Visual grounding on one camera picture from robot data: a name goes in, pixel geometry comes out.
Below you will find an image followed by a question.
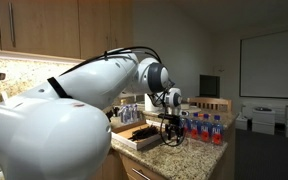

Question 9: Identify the clear water bottle blue cap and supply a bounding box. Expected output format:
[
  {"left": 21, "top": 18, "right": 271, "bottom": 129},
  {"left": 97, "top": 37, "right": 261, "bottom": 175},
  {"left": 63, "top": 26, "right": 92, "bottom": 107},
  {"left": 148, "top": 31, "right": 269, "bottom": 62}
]
[
  {"left": 130, "top": 103, "right": 140, "bottom": 123},
  {"left": 118, "top": 104, "right": 133, "bottom": 125}
]

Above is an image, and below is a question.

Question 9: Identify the cardboard box cover white rim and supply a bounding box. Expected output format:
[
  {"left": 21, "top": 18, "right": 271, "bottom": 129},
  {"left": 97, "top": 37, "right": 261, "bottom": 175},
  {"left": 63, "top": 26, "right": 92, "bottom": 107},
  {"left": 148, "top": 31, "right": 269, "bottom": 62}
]
[{"left": 111, "top": 119, "right": 175, "bottom": 151}]

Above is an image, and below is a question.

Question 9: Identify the black velcro strap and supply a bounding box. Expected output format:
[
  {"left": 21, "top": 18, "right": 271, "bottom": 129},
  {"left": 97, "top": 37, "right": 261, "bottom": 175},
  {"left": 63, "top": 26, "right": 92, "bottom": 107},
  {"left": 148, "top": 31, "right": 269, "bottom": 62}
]
[{"left": 47, "top": 76, "right": 73, "bottom": 99}]

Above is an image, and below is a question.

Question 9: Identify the white wall screen dark frame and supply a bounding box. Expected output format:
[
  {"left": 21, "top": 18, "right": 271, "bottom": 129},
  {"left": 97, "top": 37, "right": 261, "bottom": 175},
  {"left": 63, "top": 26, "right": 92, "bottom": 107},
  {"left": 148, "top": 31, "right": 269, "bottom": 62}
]
[{"left": 239, "top": 28, "right": 288, "bottom": 100}]

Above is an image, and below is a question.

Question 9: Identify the black monitor screen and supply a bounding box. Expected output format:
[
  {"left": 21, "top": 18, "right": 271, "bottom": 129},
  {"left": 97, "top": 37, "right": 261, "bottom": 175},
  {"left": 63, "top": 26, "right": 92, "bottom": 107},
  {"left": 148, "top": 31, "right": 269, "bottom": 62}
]
[{"left": 198, "top": 74, "right": 221, "bottom": 99}]

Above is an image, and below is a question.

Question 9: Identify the Fiji water bottle blue cap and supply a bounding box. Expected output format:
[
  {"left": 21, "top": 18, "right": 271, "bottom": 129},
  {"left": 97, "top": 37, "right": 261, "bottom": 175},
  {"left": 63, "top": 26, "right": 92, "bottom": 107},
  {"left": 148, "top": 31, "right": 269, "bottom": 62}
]
[
  {"left": 190, "top": 112, "right": 201, "bottom": 140},
  {"left": 183, "top": 114, "right": 192, "bottom": 138},
  {"left": 199, "top": 113, "right": 212, "bottom": 143},
  {"left": 211, "top": 115, "right": 224, "bottom": 146}
]

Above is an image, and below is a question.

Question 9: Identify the dark flat item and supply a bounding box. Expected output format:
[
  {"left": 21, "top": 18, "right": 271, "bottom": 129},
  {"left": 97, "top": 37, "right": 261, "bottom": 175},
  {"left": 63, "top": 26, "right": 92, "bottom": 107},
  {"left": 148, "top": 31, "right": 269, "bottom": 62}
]
[{"left": 254, "top": 106, "right": 274, "bottom": 113}]

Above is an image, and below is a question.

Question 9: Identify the large black zip tie bundle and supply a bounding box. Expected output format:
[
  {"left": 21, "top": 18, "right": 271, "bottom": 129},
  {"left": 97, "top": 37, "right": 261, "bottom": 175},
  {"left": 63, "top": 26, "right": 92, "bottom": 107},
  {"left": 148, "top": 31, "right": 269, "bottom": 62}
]
[{"left": 128, "top": 124, "right": 161, "bottom": 142}]

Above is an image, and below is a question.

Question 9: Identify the metal drawer handle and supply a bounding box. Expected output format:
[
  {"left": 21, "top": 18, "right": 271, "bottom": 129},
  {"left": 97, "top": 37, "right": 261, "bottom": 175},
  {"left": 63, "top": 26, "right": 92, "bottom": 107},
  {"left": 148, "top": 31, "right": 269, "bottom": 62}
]
[{"left": 131, "top": 167, "right": 152, "bottom": 180}]

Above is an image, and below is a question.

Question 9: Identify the wooden slatted chair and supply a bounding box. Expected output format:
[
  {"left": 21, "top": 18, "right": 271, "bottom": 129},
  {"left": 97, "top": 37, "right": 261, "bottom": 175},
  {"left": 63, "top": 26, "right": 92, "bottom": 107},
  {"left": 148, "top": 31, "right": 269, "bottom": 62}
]
[{"left": 187, "top": 96, "right": 234, "bottom": 114}]

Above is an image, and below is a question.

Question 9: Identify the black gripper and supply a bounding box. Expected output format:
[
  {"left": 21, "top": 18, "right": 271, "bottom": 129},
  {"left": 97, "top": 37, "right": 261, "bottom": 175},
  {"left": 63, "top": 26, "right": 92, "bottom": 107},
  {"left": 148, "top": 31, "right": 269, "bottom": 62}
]
[{"left": 164, "top": 119, "right": 185, "bottom": 141}]

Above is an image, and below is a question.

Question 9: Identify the wooden counter base cabinet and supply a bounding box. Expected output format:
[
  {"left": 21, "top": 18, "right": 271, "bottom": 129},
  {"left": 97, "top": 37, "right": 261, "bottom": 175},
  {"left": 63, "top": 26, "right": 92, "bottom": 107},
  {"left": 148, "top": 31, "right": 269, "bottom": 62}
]
[{"left": 97, "top": 149, "right": 172, "bottom": 180}]

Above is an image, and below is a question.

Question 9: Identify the wooden upper cabinet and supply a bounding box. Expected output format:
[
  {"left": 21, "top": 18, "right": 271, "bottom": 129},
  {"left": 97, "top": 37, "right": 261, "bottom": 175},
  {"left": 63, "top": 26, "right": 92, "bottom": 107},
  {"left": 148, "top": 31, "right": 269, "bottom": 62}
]
[{"left": 0, "top": 0, "right": 135, "bottom": 62}]

